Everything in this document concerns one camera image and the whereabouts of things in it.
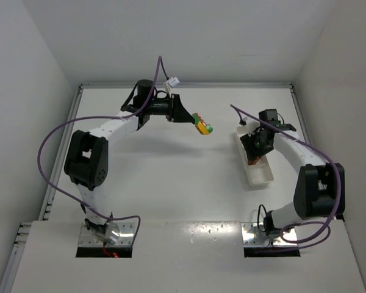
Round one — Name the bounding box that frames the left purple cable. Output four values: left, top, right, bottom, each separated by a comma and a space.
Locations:
37, 55, 141, 245

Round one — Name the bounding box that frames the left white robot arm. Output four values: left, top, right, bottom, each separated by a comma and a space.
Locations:
64, 77, 195, 245

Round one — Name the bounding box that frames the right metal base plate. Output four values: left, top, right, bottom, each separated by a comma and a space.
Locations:
241, 222, 298, 248

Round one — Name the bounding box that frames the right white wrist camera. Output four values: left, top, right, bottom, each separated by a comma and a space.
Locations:
239, 117, 260, 129

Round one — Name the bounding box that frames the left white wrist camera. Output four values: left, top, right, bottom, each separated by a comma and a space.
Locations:
163, 77, 179, 95

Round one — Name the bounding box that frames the aluminium frame rail left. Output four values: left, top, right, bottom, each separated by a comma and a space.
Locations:
0, 85, 83, 292

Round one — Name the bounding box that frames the white divided plastic tray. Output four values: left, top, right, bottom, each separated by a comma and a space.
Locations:
235, 125, 274, 187

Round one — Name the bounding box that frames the brown lego brick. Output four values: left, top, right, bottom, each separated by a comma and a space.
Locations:
192, 113, 204, 124

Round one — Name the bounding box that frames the aluminium frame rail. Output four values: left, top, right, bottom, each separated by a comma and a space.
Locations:
0, 85, 83, 292
290, 84, 298, 107

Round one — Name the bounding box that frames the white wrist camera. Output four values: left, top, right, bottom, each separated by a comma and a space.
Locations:
163, 77, 179, 95
239, 117, 260, 129

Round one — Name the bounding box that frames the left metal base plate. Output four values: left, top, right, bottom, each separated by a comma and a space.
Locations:
78, 222, 135, 248

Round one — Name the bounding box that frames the metal base plate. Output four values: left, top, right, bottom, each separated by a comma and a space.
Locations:
78, 222, 135, 248
241, 222, 298, 248

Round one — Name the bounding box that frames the yellow lego brick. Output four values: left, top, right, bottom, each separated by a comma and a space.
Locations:
195, 123, 209, 136

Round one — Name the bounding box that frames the aluminium frame rail right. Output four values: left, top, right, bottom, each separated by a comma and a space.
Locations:
290, 84, 298, 107

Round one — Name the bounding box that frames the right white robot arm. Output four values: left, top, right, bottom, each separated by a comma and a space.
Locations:
239, 109, 346, 235

